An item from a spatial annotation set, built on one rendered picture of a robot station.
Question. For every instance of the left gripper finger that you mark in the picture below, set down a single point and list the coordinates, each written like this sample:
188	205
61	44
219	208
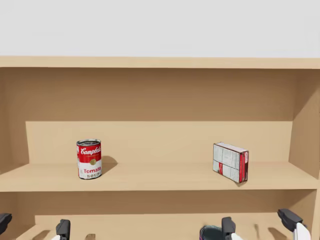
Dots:
63	230
4	221

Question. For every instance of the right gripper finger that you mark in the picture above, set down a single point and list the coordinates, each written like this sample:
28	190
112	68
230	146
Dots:
228	228
291	221

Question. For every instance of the blue flat can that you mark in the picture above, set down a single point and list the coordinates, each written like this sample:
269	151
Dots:
211	233

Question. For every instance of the red and white can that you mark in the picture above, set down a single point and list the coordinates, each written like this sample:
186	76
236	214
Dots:
89	160

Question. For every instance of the red and white carton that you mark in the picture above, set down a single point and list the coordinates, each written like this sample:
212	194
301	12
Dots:
228	162

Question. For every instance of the pale wooden shelf unit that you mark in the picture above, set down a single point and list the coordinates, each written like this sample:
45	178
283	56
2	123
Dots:
160	100

